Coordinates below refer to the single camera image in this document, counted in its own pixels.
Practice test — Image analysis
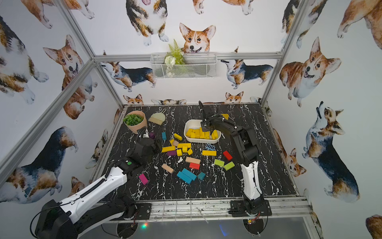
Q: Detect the white plastic bin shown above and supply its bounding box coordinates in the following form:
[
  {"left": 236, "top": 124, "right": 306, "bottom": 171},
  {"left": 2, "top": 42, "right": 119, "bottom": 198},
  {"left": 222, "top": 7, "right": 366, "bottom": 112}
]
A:
[{"left": 184, "top": 119, "right": 221, "bottom": 144}]

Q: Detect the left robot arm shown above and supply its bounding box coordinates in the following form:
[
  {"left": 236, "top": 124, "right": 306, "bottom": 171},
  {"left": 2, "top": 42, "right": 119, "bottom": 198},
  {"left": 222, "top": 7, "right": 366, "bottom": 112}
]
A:
[{"left": 29, "top": 127, "right": 162, "bottom": 239}]

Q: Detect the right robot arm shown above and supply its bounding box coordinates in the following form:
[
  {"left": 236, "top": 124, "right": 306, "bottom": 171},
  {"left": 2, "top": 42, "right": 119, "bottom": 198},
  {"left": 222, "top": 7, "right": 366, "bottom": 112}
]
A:
[{"left": 199, "top": 101, "right": 265, "bottom": 215}]

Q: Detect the small purple block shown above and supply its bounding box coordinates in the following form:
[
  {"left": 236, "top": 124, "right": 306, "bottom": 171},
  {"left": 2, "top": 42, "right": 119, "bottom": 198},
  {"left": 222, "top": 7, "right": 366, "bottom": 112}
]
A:
[{"left": 149, "top": 132, "right": 156, "bottom": 139}]

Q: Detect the yellow toy shovel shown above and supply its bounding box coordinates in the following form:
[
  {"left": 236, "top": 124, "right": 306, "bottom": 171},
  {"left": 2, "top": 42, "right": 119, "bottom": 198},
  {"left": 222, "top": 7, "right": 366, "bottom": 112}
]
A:
[{"left": 221, "top": 114, "right": 229, "bottom": 120}]

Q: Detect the blue grid block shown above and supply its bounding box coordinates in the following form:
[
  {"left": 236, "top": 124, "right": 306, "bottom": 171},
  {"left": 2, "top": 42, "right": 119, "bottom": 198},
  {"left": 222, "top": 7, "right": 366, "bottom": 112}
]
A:
[{"left": 205, "top": 143, "right": 216, "bottom": 151}]

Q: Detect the terracotta pot with plant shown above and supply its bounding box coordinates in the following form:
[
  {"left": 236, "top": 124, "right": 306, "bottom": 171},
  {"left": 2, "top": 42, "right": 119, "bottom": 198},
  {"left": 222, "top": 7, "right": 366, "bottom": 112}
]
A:
[{"left": 123, "top": 111, "right": 147, "bottom": 134}]

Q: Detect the natural wood block lower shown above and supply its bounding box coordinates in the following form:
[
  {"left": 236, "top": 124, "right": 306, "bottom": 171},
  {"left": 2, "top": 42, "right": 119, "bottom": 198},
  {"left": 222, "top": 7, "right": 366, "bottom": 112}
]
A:
[{"left": 162, "top": 163, "right": 174, "bottom": 174}]

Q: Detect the natural wood block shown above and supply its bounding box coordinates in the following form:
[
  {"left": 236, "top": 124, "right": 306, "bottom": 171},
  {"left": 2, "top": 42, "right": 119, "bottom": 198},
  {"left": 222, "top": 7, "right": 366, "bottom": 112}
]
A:
[
  {"left": 186, "top": 157, "right": 201, "bottom": 164},
  {"left": 162, "top": 163, "right": 174, "bottom": 174}
]

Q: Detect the magenta block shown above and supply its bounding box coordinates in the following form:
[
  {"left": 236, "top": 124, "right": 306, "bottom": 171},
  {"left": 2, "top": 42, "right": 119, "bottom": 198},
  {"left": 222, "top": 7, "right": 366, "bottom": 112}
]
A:
[{"left": 139, "top": 174, "right": 149, "bottom": 185}]

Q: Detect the green block left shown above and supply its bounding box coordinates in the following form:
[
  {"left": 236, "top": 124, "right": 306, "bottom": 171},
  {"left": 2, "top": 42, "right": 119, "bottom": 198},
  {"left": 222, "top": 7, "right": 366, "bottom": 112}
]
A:
[{"left": 214, "top": 159, "right": 225, "bottom": 167}]

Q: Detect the green block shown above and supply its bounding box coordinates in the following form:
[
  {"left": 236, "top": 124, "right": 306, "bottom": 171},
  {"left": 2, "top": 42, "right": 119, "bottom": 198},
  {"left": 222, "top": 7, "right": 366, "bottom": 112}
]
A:
[
  {"left": 224, "top": 162, "right": 235, "bottom": 171},
  {"left": 214, "top": 159, "right": 225, "bottom": 167}
]

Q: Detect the natural wood block upper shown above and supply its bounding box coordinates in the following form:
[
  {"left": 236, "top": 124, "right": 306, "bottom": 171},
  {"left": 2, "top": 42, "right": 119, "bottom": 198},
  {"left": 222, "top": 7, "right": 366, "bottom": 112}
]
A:
[{"left": 186, "top": 157, "right": 201, "bottom": 164}]

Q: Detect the teal long block front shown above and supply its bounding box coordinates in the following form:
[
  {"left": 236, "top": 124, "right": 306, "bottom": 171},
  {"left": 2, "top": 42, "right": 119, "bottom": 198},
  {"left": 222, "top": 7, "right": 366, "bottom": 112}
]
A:
[{"left": 177, "top": 171, "right": 192, "bottom": 184}]

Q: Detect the teal long block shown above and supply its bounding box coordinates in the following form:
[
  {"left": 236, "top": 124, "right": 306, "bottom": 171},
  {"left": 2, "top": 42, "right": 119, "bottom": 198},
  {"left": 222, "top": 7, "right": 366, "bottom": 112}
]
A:
[
  {"left": 182, "top": 168, "right": 197, "bottom": 181},
  {"left": 177, "top": 171, "right": 192, "bottom": 184}
]

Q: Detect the red block in pile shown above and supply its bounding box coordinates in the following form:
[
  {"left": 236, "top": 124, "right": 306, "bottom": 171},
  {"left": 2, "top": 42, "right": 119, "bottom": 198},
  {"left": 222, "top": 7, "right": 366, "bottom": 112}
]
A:
[{"left": 190, "top": 163, "right": 200, "bottom": 170}]

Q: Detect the teal long block rear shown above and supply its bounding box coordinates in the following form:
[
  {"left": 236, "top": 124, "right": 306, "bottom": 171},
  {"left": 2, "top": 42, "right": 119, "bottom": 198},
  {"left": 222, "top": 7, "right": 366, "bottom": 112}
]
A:
[{"left": 182, "top": 168, "right": 197, "bottom": 181}]

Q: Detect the green block right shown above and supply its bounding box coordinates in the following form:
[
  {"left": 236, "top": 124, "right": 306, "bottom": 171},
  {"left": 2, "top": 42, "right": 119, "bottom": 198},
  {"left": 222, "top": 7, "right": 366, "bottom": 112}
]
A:
[{"left": 224, "top": 162, "right": 235, "bottom": 171}]

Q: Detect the small teal block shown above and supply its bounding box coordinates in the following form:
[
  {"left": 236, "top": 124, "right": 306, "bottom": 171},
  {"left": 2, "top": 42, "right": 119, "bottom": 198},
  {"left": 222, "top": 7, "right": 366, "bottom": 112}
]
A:
[{"left": 198, "top": 172, "right": 206, "bottom": 181}]

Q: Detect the artificial fern and flower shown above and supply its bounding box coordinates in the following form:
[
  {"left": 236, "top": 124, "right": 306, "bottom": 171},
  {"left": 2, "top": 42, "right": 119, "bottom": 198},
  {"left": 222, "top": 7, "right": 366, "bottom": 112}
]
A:
[{"left": 164, "top": 40, "right": 186, "bottom": 78}]

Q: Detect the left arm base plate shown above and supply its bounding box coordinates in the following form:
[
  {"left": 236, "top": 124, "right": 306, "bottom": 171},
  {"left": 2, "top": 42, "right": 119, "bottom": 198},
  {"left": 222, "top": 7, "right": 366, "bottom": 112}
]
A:
[{"left": 112, "top": 203, "right": 152, "bottom": 221}]

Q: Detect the white wire wall basket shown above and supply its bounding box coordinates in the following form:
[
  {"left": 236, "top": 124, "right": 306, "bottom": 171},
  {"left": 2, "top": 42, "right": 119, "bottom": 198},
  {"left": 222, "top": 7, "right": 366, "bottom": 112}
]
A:
[{"left": 150, "top": 53, "right": 217, "bottom": 79}]

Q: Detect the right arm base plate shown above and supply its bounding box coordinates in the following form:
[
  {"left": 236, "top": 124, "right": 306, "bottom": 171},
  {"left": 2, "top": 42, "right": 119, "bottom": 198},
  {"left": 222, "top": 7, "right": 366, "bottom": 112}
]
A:
[{"left": 228, "top": 199, "right": 273, "bottom": 217}]

